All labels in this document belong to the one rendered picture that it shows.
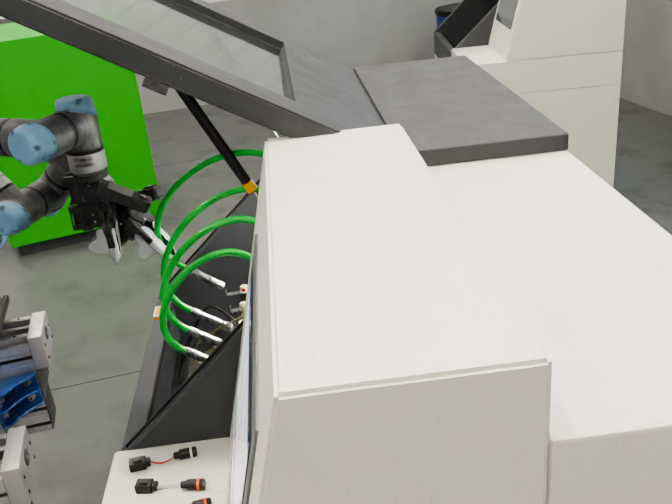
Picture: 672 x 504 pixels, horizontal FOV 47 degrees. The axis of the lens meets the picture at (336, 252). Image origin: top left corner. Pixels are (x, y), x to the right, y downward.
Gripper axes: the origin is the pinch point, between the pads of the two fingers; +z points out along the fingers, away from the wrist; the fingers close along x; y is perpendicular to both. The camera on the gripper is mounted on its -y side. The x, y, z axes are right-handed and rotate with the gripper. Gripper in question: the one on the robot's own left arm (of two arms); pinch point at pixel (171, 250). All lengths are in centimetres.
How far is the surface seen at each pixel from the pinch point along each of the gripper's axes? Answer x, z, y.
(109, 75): -273, -143, 91
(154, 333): -11.2, 9.0, 25.2
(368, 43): -678, -106, 16
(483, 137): 21, 29, -68
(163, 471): 38, 32, 12
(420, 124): 12, 20, -60
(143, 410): 17.9, 21.3, 21.5
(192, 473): 38, 36, 8
